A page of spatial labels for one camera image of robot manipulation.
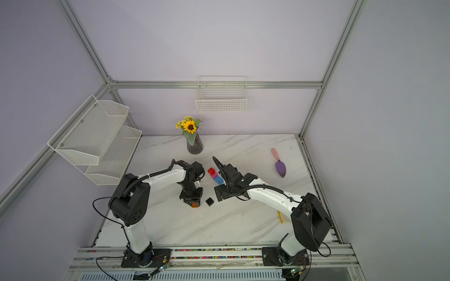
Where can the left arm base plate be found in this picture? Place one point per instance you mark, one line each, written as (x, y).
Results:
(153, 258)

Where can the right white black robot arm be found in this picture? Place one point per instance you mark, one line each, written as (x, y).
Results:
(310, 222)

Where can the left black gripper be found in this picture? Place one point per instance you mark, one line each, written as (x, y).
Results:
(197, 198)

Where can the purple trowel pink handle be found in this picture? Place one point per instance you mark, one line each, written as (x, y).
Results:
(279, 165)

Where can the white wire wall basket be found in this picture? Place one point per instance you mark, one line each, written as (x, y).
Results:
(221, 94)

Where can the red lego brick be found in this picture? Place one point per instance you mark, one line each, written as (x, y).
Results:
(211, 171)

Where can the aluminium frame rail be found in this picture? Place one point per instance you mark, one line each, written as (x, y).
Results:
(215, 258)

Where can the yellow handled brush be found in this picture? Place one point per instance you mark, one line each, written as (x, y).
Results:
(280, 217)

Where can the sunflower in grey vase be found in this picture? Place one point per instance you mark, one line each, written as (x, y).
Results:
(189, 127)

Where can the black lego brick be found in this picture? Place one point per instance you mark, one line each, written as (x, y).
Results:
(209, 201)

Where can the white mesh two-tier shelf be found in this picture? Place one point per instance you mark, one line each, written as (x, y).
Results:
(97, 141)

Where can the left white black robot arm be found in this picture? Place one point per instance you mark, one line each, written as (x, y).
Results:
(129, 202)

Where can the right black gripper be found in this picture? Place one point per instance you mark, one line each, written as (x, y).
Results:
(225, 192)

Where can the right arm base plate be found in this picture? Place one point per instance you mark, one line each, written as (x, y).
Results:
(275, 256)

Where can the blue lego brick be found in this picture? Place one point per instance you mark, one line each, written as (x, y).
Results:
(219, 180)

